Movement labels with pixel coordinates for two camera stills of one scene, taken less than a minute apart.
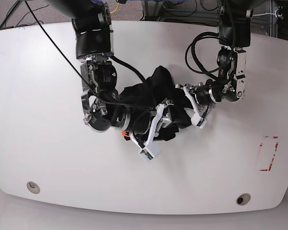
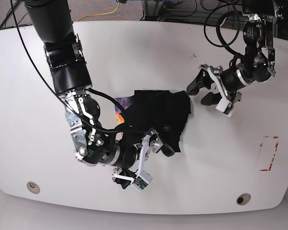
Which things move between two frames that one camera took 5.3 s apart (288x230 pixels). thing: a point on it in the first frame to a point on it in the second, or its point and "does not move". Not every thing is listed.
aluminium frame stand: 151,8 does not move
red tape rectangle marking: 260,145 does not move
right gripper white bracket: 191,102 to 204,80
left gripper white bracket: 159,109 to 166,149
